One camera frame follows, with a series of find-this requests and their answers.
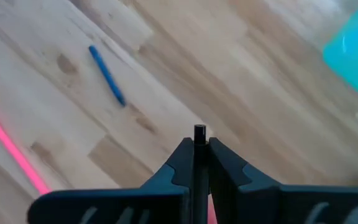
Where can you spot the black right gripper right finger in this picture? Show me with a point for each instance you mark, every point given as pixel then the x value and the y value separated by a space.
pixel 259 205

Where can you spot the dark blue pen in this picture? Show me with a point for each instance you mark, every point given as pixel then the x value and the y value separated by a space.
pixel 107 76

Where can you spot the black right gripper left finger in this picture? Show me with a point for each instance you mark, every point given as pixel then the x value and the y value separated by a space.
pixel 166 202

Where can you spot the pink pencil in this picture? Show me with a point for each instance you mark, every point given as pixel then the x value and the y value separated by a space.
pixel 11 145

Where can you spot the short black pen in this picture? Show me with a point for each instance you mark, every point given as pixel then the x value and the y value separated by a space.
pixel 199 133

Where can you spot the pink plastic bin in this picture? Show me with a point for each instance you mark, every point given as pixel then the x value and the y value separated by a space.
pixel 212 214

